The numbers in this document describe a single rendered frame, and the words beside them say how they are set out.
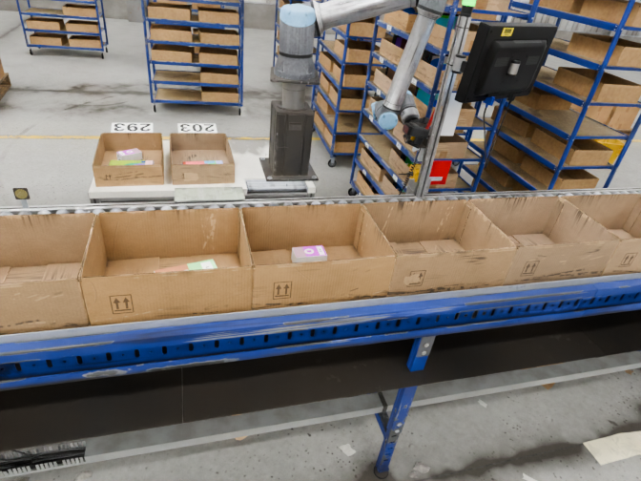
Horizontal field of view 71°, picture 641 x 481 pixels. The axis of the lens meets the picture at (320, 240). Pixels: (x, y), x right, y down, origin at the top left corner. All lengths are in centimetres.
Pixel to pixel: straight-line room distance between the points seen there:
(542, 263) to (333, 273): 69
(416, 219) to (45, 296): 110
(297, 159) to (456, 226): 90
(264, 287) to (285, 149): 112
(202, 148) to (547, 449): 217
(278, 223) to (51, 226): 63
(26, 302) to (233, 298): 46
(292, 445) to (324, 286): 97
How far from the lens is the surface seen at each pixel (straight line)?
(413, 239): 162
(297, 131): 215
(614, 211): 213
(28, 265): 151
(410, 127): 212
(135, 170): 212
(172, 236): 140
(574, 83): 329
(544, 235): 193
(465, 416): 231
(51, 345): 121
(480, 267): 141
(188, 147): 248
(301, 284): 119
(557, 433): 246
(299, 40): 206
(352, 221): 147
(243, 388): 140
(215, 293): 116
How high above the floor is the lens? 173
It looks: 33 degrees down
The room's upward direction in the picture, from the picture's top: 7 degrees clockwise
